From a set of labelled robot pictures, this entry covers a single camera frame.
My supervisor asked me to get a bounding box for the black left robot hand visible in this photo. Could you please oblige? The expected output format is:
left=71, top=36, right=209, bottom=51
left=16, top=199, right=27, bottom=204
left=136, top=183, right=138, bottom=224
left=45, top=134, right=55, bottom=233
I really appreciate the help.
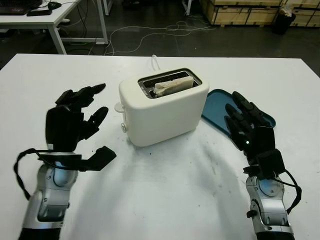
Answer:
left=44, top=83, right=110, bottom=153

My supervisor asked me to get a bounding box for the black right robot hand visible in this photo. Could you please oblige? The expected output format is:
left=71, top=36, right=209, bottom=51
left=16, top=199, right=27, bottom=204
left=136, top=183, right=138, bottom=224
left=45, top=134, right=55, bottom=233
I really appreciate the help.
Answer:
left=224, top=90, right=276, bottom=157

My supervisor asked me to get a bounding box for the cream white toaster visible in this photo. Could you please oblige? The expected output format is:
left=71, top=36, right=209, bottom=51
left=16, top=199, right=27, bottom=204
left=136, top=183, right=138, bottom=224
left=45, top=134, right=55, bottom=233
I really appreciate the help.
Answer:
left=113, top=67, right=210, bottom=148

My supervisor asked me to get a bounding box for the white bread slice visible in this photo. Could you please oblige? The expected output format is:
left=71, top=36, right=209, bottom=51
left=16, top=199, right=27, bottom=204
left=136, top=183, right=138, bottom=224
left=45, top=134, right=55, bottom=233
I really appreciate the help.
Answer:
left=154, top=76, right=195, bottom=98

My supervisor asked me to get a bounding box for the blue plastic tray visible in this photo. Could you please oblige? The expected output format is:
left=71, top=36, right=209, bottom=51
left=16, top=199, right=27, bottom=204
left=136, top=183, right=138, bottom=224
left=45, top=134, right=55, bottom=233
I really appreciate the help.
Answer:
left=201, top=88, right=277, bottom=140

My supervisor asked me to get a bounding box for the white desk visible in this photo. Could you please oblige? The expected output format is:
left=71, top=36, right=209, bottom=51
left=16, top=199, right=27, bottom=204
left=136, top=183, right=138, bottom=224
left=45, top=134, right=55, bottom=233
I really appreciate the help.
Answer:
left=0, top=0, right=109, bottom=55
left=104, top=0, right=198, bottom=16

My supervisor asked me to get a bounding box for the black trash bin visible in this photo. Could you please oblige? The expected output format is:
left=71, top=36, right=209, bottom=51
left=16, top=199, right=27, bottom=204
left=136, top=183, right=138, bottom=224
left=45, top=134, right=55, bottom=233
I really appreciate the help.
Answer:
left=271, top=6, right=297, bottom=35

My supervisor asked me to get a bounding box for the flat black phone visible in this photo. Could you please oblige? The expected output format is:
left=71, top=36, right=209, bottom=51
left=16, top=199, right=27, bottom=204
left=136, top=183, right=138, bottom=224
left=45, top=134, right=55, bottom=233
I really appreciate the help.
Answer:
left=26, top=9, right=51, bottom=17

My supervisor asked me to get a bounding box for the wooden crate stack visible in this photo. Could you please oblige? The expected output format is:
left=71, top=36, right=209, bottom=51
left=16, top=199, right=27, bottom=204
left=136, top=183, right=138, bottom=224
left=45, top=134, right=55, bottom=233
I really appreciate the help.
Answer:
left=199, top=0, right=320, bottom=28

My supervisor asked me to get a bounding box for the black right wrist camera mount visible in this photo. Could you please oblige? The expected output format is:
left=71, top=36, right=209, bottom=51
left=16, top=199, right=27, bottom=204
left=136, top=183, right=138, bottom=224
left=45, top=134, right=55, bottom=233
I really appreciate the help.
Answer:
left=242, top=149, right=286, bottom=181

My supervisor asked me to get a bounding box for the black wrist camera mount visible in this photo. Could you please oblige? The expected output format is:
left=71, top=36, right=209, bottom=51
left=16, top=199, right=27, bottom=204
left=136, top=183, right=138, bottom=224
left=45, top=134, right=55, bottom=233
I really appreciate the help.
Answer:
left=242, top=149, right=286, bottom=181
left=37, top=146, right=118, bottom=172

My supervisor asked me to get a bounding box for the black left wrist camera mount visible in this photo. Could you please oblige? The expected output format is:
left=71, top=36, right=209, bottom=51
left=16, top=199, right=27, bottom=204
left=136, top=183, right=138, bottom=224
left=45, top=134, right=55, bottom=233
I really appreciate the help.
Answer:
left=37, top=146, right=118, bottom=172

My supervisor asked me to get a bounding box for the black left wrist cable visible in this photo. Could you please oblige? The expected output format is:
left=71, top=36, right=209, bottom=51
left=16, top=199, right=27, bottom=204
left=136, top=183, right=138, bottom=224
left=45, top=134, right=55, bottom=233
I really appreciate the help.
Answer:
left=13, top=148, right=53, bottom=201

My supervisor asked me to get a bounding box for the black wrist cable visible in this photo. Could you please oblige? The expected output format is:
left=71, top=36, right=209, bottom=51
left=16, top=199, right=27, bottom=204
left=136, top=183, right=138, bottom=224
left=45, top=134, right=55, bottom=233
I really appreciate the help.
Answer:
left=13, top=148, right=53, bottom=201
left=272, top=169, right=303, bottom=216

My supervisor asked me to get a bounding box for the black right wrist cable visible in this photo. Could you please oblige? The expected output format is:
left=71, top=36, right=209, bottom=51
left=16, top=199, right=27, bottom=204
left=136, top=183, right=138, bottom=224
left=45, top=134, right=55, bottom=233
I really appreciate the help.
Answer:
left=272, top=169, right=303, bottom=216

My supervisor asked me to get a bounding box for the white toaster power cord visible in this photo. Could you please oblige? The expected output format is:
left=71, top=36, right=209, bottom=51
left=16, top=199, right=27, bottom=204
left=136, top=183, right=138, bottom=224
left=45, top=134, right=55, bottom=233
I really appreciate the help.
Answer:
left=150, top=54, right=161, bottom=72

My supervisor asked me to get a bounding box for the white floor cable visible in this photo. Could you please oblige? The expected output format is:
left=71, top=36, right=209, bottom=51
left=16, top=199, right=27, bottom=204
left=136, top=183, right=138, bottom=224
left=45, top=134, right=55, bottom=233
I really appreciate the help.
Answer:
left=104, top=21, right=217, bottom=56

